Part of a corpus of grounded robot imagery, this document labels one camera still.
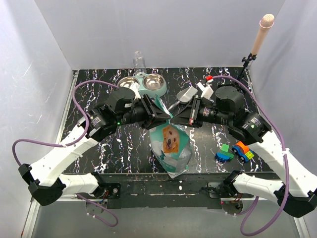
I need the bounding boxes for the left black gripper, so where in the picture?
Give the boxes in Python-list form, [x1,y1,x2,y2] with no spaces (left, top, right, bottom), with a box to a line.
[116,94,171,129]

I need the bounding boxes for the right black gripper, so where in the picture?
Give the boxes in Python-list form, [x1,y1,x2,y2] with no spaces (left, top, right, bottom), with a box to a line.
[170,95,231,128]

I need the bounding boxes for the teal dog food bag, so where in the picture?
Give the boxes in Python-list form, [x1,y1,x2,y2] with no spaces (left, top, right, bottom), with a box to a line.
[148,94,194,179]

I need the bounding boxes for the teal double pet bowl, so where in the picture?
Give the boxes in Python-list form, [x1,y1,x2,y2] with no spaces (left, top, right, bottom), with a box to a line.
[117,73,167,98]

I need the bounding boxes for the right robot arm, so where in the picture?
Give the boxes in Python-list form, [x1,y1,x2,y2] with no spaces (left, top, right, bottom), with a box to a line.
[171,86,317,218]

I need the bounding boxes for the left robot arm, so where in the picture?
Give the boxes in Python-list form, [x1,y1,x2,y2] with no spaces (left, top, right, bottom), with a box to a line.
[18,87,170,206]

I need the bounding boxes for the grey food scoop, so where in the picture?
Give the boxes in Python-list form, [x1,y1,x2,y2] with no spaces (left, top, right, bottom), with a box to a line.
[168,86,198,111]

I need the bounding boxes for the green blue toy car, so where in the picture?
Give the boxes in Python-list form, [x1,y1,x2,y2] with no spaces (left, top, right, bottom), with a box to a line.
[215,144,234,163]

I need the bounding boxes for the clear water bottle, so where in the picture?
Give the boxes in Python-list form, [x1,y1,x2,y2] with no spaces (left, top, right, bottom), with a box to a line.
[133,51,146,77]

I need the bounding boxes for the orange blue toy car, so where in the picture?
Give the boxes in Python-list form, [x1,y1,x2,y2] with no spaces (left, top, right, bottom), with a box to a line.
[232,141,255,163]

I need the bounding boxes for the pink microphone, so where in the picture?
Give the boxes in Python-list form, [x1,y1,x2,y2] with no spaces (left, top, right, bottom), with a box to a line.
[251,14,274,56]

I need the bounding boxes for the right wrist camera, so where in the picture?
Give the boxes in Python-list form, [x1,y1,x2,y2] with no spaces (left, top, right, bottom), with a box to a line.
[197,75,213,100]

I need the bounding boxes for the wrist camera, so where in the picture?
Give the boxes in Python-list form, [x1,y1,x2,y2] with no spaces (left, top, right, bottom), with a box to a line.
[197,75,213,100]
[130,82,141,99]

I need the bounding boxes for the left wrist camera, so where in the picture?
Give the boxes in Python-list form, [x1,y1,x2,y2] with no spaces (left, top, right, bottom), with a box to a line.
[130,82,141,99]

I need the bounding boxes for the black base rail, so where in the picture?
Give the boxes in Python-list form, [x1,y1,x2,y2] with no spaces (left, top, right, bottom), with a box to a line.
[92,172,237,209]

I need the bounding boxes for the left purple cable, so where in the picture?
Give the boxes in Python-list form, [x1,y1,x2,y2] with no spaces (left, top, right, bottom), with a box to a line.
[12,79,119,227]

